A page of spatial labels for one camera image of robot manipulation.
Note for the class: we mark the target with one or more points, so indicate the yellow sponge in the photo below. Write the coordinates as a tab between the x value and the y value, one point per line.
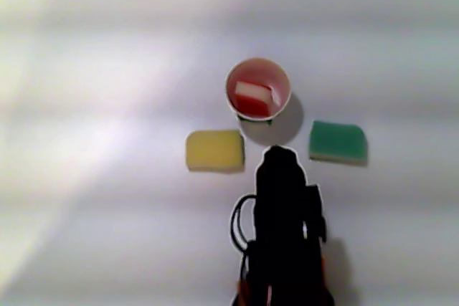
215	150

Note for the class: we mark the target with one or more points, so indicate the white paper cup green tape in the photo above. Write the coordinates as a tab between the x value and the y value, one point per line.
278	76

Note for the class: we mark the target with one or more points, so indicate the red sponge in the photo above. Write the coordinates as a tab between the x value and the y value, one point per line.
251	100

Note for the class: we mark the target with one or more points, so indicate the green sponge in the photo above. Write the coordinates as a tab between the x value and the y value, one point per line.
337	141

